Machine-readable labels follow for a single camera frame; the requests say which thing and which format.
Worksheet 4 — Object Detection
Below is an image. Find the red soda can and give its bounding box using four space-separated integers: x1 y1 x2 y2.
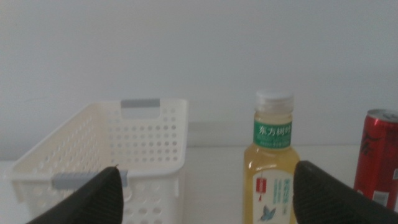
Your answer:
353 108 398 213

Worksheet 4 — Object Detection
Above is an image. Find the white perforated plastic basket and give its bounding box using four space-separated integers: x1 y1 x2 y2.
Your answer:
6 98 190 224

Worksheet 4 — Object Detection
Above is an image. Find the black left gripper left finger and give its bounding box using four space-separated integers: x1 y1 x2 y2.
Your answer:
26 166 124 224

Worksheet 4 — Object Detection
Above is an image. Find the yellow tea bottle green label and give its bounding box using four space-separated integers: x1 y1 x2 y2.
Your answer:
242 90 301 224

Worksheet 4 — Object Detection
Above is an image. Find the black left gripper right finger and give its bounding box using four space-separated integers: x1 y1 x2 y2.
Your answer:
293 161 398 224

